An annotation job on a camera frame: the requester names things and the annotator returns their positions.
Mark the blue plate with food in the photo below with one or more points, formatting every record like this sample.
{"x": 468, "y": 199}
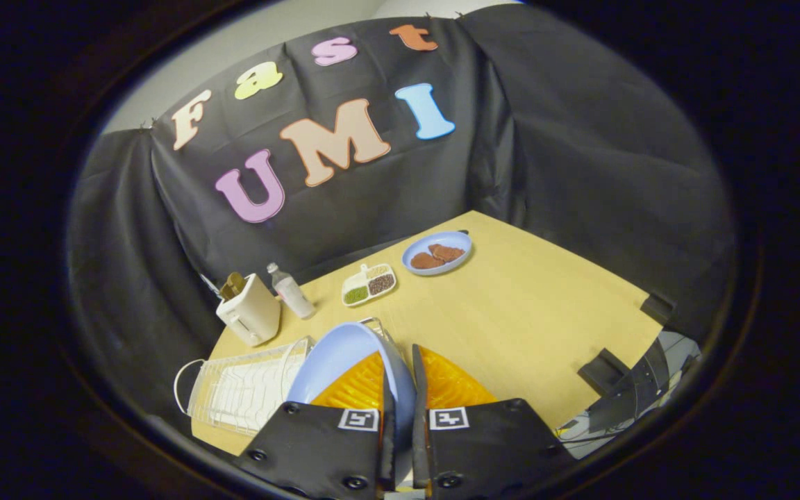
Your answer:
{"x": 459, "y": 239}

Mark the light blue plate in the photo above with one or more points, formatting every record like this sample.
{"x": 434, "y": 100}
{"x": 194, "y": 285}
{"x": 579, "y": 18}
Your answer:
{"x": 337, "y": 357}

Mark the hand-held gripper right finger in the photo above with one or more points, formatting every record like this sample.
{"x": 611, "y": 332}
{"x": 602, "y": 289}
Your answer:
{"x": 490, "y": 444}

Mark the white divided dish with beans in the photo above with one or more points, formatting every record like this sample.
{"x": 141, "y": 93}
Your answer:
{"x": 369, "y": 285}

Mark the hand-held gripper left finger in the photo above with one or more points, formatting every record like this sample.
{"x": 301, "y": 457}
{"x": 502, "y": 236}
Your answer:
{"x": 330, "y": 444}

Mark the clear plastic bottle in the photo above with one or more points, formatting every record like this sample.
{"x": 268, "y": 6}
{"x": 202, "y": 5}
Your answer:
{"x": 292, "y": 293}

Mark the black backdrop cloth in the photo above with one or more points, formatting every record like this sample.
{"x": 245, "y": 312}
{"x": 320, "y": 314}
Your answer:
{"x": 580, "y": 173}

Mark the black chair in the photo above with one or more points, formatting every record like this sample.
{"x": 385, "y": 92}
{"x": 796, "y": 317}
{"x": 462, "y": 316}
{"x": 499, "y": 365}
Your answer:
{"x": 639, "y": 392}

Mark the brown food slice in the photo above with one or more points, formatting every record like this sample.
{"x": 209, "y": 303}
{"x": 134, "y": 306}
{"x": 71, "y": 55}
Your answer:
{"x": 426, "y": 261}
{"x": 447, "y": 252}

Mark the black table clamp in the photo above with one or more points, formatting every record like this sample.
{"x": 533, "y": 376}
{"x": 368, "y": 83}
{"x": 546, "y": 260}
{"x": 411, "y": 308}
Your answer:
{"x": 657, "y": 309}
{"x": 601, "y": 368}

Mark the white cutlery basket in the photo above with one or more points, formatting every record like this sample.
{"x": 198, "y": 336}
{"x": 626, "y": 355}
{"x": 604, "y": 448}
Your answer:
{"x": 254, "y": 312}

